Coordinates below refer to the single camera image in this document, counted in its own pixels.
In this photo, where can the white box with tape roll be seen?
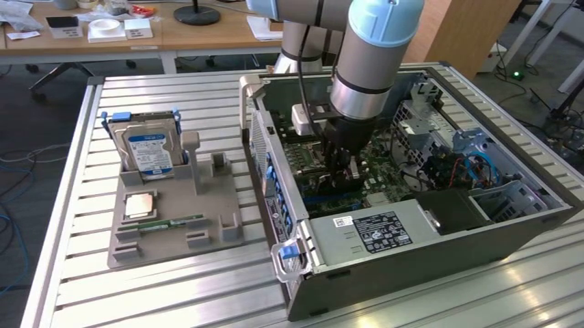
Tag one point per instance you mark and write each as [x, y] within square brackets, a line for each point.
[106, 32]

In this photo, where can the grey power supply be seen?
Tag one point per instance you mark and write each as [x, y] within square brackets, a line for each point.
[328, 239]

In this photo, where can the blue expansion slot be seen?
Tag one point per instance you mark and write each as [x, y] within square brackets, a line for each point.
[311, 199]

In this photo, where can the stack of white papers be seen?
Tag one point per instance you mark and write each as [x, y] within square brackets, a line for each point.
[262, 32]

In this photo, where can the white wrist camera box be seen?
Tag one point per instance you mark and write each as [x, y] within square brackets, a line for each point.
[303, 119]

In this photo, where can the black round lamp base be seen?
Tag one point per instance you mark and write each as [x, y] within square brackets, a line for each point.
[196, 15]

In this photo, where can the grey parts rack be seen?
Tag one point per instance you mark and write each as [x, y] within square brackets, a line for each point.
[181, 198]

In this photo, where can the open PC case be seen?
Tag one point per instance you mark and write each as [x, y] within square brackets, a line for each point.
[410, 280]

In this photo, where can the small red items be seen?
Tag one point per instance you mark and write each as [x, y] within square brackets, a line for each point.
[141, 12]

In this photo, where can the white labelled box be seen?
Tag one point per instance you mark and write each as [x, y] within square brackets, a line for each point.
[139, 30]

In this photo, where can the green motherboard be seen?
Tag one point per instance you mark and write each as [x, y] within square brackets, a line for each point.
[387, 171]

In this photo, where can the CPU socket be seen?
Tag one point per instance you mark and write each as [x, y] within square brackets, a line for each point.
[314, 159]

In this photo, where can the white control box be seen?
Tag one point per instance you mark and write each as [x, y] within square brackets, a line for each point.
[494, 58]

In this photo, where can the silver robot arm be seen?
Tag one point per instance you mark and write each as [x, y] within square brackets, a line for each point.
[374, 51]

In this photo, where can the wooden desk white frame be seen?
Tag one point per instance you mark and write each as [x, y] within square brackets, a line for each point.
[45, 44]
[219, 37]

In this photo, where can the clear plastic bag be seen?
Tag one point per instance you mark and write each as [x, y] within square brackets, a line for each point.
[17, 17]

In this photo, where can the silver disk bay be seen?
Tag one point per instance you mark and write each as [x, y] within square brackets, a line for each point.
[506, 201]

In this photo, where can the black tripod stand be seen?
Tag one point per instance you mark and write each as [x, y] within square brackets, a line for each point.
[562, 102]

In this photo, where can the white box with black top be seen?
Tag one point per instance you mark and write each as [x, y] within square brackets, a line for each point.
[65, 32]

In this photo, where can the black device green light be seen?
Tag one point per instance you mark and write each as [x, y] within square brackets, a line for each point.
[515, 74]

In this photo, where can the wooden cabinet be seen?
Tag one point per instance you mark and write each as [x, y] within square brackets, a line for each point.
[474, 34]

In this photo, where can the silver chipset heatsink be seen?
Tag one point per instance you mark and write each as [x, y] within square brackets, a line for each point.
[375, 200]

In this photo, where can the black plastic shroud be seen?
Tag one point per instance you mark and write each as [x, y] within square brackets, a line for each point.
[451, 212]

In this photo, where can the silver drive cage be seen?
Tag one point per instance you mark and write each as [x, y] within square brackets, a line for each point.
[419, 136]

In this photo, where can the white paper card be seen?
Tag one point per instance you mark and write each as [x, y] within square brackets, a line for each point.
[22, 35]

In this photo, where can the hard disk in blue carrier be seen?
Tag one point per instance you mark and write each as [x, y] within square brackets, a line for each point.
[145, 150]

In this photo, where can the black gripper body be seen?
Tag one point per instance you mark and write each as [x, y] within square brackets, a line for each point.
[348, 133]

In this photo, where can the white table frame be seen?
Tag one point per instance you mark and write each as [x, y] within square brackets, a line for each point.
[522, 32]

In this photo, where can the green RAM stick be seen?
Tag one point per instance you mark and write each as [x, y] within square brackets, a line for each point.
[155, 225]

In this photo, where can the cardboard box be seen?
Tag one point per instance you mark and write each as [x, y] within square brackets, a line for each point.
[275, 25]

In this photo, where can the CPU chip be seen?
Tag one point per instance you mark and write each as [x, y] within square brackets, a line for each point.
[139, 205]

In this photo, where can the grey cup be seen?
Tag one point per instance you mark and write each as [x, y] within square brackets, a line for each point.
[64, 4]

